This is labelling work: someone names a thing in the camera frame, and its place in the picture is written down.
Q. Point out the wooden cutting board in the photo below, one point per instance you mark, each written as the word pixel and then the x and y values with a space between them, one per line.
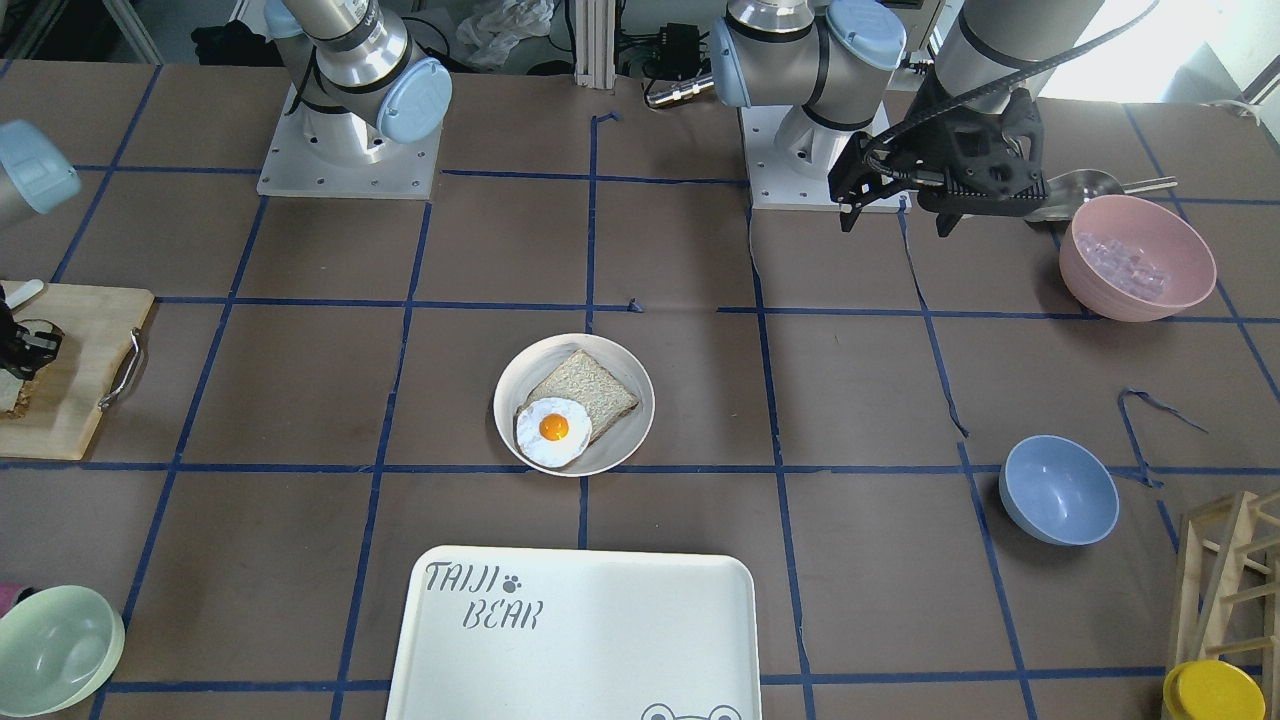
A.
pixel 63 407

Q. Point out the wooden rack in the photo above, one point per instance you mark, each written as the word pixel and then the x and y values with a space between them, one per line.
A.
pixel 1227 557

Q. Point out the aluminium frame post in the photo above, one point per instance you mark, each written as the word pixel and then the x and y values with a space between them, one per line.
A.
pixel 595 37

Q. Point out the pink cloth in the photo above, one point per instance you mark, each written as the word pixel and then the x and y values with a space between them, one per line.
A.
pixel 13 593

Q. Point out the white round plate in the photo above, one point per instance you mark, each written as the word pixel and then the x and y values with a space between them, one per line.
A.
pixel 536 362

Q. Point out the bread slice under egg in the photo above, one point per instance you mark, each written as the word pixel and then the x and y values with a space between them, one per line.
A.
pixel 583 379

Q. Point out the plastic fried egg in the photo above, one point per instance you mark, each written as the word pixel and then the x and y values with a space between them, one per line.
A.
pixel 552 431

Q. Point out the black power adapter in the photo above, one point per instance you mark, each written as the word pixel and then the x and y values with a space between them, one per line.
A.
pixel 678 50

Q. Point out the bread slice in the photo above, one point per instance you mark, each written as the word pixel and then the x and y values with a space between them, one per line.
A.
pixel 15 396
pixel 583 379

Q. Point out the white knife handle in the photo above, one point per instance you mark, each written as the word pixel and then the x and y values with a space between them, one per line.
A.
pixel 23 293

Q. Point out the light green bowl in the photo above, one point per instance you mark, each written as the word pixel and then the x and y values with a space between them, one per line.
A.
pixel 57 648

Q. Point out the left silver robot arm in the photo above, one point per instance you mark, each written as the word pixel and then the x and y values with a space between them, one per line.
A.
pixel 837 62

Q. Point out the metal ladle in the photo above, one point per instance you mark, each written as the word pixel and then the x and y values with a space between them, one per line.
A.
pixel 1066 193

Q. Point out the pink bowl with ice cubes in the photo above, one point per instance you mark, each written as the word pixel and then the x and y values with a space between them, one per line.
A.
pixel 1130 260

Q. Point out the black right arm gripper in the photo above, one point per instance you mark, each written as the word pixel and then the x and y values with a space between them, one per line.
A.
pixel 20 347

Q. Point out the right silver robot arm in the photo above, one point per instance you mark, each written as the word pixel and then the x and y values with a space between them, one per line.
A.
pixel 343 56

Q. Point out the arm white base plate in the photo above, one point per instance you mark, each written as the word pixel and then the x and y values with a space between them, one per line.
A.
pixel 788 157
pixel 315 155

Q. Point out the white Taiji Bear tray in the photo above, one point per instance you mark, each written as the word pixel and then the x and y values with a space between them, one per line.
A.
pixel 519 633

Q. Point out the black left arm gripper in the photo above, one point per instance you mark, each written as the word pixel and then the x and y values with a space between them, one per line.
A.
pixel 930 122

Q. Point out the blue bowl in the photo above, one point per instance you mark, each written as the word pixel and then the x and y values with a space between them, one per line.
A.
pixel 1058 492

